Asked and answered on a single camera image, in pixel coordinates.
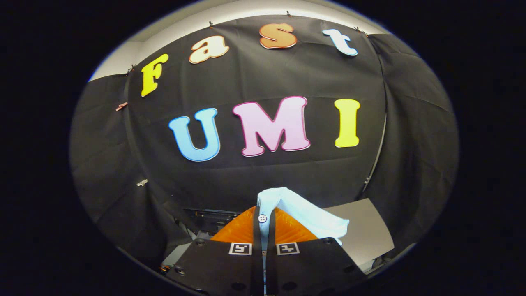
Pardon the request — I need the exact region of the black backdrop cloth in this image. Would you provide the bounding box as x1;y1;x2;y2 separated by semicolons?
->
69;14;460;272

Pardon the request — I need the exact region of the light blue shirt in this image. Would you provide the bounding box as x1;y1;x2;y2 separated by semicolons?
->
256;187;350;247

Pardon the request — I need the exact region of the small washing machine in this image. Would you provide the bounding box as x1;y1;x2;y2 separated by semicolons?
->
161;208;241;273

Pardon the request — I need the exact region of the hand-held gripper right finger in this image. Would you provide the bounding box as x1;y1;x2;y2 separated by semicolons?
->
265;207;369;296

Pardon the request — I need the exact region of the row of black cloth clips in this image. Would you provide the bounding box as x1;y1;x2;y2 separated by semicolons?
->
127;10;368;76

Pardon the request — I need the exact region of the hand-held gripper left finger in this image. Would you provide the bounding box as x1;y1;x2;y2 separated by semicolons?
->
164;207;264;296

